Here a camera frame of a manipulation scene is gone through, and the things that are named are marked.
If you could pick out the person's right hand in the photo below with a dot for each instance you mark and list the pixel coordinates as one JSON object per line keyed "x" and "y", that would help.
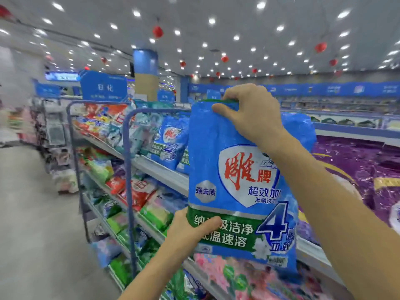
{"x": 253, "y": 115}

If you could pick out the person's left hand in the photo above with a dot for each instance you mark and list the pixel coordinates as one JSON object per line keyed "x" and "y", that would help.
{"x": 187, "y": 237}

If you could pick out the pink floral detergent bag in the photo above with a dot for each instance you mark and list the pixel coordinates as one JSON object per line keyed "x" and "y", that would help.
{"x": 243, "y": 278}

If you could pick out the grey blue-framed shelf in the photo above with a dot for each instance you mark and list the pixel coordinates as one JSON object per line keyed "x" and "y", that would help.
{"x": 162, "y": 171}

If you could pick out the green blue detergent bag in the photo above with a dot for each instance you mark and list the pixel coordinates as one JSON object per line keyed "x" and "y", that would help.
{"x": 112, "y": 209}

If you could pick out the purple lavender bag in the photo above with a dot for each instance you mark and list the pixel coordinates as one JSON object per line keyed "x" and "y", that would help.
{"x": 343, "y": 162}
{"x": 389, "y": 196}

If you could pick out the green white-blue detergent bag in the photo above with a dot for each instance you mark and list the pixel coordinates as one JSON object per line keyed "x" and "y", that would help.
{"x": 101, "y": 170}

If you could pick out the red green detergent bag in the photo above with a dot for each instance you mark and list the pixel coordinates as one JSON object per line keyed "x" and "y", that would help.
{"x": 90, "y": 154}

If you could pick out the orange blue detergent bag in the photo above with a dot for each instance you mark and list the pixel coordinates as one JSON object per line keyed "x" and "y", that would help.
{"x": 90, "y": 121}

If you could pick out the person's right forearm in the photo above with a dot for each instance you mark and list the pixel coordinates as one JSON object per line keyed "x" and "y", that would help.
{"x": 343, "y": 221}

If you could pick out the blue hanging aisle sign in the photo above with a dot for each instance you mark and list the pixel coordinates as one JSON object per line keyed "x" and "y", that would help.
{"x": 214, "y": 94}

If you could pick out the small blue hanging sign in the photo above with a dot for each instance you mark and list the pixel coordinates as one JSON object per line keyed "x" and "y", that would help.
{"x": 165, "y": 96}
{"x": 47, "y": 89}

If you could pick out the row of house-shaped cartons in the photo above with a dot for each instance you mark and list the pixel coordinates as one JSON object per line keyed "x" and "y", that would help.
{"x": 343, "y": 122}

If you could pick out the group of ceiling spotlights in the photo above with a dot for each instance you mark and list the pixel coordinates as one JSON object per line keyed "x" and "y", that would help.
{"x": 261, "y": 5}

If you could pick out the blue tan pillar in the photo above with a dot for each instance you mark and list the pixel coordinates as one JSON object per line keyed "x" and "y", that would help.
{"x": 146, "y": 71}

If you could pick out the group of red lanterns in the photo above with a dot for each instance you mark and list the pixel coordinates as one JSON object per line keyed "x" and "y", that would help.
{"x": 157, "y": 31}

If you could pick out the large blue aisle-end sign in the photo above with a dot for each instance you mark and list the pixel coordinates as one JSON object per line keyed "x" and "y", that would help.
{"x": 104, "y": 87}

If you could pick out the narrow blue wall column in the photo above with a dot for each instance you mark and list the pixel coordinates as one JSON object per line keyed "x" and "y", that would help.
{"x": 184, "y": 90}

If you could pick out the blue back wall sign band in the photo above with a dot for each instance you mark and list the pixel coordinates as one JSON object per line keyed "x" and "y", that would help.
{"x": 328, "y": 89}

